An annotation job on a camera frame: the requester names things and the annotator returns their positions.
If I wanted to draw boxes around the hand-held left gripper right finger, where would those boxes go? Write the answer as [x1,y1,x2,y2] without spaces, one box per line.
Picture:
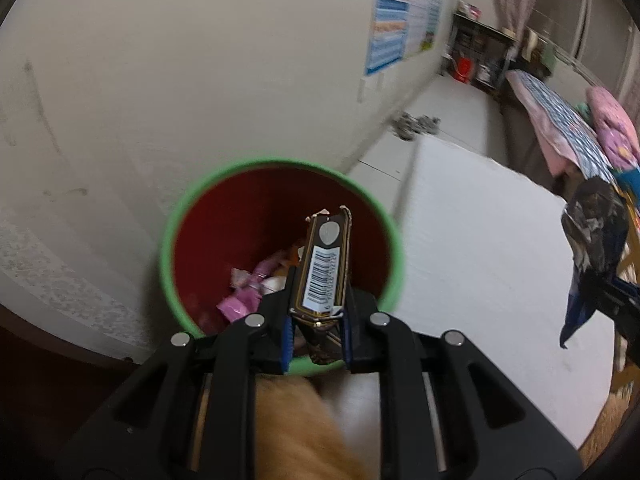
[340,285,583,480]

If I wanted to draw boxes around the bed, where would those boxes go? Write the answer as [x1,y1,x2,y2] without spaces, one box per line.
[500,70,640,196]

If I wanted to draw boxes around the dark blue foil wrapper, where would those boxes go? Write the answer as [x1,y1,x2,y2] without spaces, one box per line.
[559,176,631,350]

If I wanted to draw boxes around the blue plaid blanket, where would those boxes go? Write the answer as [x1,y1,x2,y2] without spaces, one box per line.
[507,70,618,186]

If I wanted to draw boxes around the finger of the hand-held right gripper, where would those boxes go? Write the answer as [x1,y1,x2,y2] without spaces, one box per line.
[597,277,640,317]

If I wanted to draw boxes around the large blue learning wall poster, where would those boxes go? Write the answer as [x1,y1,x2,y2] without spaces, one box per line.
[364,0,417,77]

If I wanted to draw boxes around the window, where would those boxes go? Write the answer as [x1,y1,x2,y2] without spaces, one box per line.
[527,0,631,86]

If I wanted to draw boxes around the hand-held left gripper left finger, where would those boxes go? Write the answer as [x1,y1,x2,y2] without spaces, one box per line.
[52,265,301,480]

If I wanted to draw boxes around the green edged wall poster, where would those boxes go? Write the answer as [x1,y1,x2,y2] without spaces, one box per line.
[422,0,448,51]

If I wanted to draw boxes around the pink snack bag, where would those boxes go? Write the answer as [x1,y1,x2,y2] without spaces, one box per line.
[216,267,266,323]

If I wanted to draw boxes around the dark metal side table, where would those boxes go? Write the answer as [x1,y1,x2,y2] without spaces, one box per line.
[442,12,518,98]

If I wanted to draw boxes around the green rimmed red trash bin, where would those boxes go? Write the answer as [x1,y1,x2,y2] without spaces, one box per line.
[160,159,405,378]

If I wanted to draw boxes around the white wall socket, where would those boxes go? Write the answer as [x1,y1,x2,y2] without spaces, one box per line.
[357,77,383,103]

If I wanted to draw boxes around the dark foil snack wrapper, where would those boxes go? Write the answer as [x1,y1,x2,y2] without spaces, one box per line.
[289,206,355,366]

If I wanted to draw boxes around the pink purple quilt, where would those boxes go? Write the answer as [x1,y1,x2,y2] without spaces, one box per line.
[585,86,640,171]

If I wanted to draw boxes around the pale grid wall poster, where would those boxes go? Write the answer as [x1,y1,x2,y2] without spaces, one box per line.
[405,0,437,57]

